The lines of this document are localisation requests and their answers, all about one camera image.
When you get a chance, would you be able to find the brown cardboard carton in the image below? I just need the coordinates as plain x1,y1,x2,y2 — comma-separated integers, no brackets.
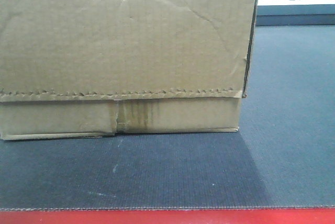
1,0,258,140

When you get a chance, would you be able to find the dark grey conveyor belt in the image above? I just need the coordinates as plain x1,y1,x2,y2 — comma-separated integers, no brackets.
1,26,334,210

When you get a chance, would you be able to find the red conveyor front edge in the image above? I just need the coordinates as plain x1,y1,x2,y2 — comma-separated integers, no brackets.
1,208,334,223

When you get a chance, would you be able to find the dark conveyor side rail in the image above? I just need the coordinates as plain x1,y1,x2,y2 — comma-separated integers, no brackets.
256,4,334,26

